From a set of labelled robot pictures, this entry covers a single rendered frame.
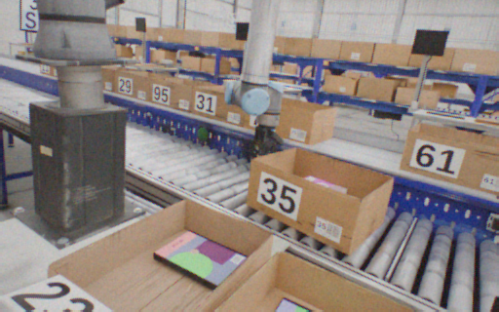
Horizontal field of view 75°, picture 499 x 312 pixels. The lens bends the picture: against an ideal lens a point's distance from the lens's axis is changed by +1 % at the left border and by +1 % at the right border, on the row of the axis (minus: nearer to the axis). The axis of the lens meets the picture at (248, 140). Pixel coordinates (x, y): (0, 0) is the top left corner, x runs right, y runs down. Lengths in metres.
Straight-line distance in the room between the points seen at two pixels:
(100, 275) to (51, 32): 0.56
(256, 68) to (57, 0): 0.54
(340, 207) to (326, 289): 0.28
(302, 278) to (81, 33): 0.75
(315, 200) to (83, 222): 0.65
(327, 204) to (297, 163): 0.40
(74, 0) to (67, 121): 0.28
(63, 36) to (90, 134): 0.24
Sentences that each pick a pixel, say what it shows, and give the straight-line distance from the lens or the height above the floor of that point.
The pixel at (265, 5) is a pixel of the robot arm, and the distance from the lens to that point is 1.03.
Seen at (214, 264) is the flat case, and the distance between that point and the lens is 0.80.
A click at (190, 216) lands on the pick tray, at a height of 0.80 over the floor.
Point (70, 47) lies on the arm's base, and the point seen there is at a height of 1.23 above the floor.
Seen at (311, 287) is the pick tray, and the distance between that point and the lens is 0.76.
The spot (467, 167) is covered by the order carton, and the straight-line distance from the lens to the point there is 1.40.
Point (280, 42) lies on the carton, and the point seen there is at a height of 1.61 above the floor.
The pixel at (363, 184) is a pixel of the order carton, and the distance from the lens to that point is 1.23.
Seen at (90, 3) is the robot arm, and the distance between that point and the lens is 0.92.
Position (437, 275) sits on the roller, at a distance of 1.06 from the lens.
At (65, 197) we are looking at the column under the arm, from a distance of 0.95.
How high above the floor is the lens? 1.26
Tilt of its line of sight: 14 degrees down
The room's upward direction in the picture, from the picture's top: 7 degrees clockwise
